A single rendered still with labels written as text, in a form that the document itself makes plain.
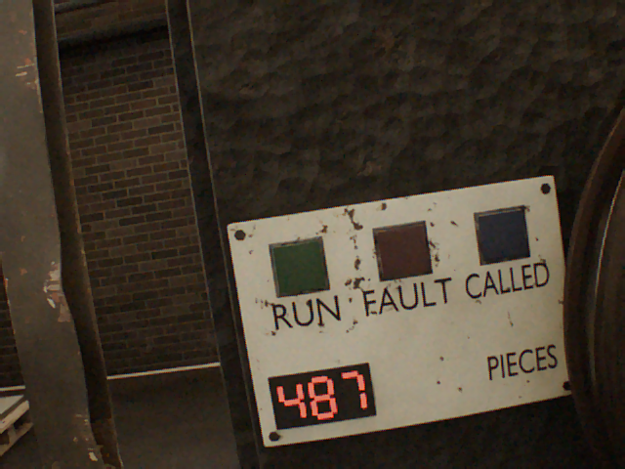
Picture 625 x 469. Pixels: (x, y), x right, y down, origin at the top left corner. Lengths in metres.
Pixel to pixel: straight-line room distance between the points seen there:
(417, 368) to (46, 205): 2.64
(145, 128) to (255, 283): 6.13
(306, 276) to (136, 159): 6.14
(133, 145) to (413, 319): 6.17
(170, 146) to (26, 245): 3.60
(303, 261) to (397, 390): 0.13
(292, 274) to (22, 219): 2.64
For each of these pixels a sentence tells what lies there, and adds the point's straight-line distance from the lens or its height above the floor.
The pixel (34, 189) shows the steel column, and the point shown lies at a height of 1.43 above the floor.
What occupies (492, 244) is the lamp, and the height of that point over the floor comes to 1.19.
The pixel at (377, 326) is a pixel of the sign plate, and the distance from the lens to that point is 0.66.
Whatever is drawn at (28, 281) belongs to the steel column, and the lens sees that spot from 3.26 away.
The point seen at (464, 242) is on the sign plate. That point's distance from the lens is 0.66.
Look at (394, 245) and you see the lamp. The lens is 0.65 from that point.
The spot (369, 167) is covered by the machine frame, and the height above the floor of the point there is 1.27.
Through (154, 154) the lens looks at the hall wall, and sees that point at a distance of 6.74.
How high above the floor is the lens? 1.26
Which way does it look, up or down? 3 degrees down
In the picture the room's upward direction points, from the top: 9 degrees counter-clockwise
